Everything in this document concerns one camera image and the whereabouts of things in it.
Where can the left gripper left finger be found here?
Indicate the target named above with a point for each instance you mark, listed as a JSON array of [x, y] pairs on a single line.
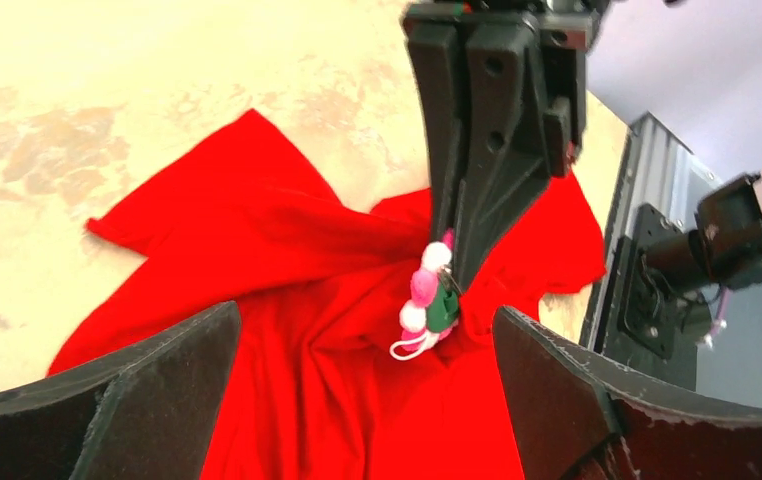
[[146, 411]]

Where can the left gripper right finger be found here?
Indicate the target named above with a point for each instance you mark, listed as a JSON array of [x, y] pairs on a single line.
[[579, 415]]

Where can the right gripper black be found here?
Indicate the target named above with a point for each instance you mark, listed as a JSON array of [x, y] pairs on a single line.
[[522, 76]]

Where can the red t-shirt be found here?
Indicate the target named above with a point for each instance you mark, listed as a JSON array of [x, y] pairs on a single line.
[[314, 393]]

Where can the pink flower brooch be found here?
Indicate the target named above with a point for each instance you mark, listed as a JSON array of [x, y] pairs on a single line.
[[433, 309]]

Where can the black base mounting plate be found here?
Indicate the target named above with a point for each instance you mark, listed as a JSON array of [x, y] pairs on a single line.
[[631, 322]]

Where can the aluminium rail frame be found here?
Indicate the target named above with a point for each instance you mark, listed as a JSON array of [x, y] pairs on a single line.
[[658, 169]]

